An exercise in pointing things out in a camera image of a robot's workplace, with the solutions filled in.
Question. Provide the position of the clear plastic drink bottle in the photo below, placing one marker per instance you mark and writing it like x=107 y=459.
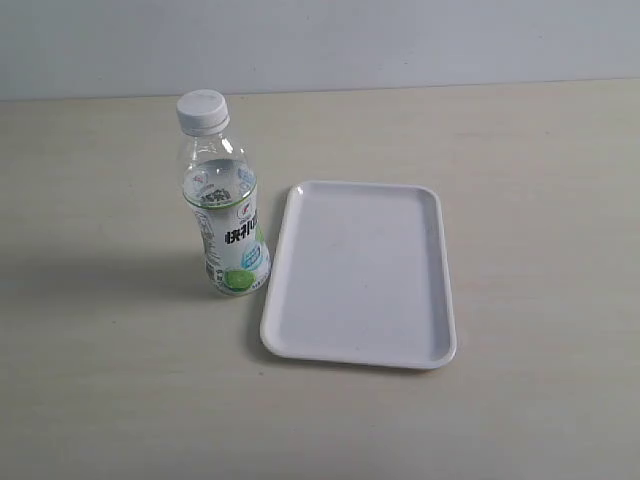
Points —
x=221 y=189

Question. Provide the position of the white bottle cap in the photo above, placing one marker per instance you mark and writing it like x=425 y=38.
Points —
x=202 y=112

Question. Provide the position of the white rectangular plastic tray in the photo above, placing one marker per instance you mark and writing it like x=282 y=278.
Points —
x=361 y=276

